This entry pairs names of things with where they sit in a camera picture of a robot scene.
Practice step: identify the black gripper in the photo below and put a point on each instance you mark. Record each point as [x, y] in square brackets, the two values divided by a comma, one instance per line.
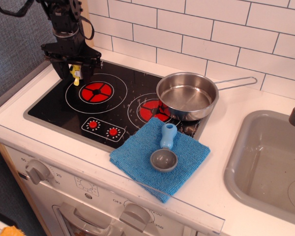
[72, 49]

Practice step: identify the yellow and white toy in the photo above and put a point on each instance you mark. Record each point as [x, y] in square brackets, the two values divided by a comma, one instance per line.
[75, 71]

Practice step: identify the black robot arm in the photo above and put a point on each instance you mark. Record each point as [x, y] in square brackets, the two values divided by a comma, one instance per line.
[70, 47]

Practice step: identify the orange object at corner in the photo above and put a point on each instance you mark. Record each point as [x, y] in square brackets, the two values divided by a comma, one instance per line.
[11, 231]

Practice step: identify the black toy stovetop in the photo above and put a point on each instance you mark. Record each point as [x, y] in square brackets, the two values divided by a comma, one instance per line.
[109, 109]

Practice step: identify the blue folded cloth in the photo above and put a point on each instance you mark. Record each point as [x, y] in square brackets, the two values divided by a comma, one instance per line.
[133, 157]

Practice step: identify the grey left oven knob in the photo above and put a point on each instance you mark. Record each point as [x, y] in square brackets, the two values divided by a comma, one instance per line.
[37, 171]

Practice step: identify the grey oven knob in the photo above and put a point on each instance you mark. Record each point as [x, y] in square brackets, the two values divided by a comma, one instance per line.
[37, 171]
[136, 217]

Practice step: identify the silver metal pan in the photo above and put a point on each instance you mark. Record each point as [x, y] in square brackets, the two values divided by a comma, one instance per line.
[188, 96]

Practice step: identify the white toy oven front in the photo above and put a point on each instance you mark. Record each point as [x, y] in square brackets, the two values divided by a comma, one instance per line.
[68, 205]

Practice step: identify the grey right oven knob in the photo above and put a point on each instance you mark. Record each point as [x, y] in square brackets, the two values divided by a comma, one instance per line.
[136, 217]

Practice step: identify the grey sink basin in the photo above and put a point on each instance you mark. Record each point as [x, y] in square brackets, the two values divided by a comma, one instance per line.
[261, 168]

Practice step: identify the blue handled grey scoop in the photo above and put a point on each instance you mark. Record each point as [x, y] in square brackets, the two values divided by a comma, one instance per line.
[164, 159]

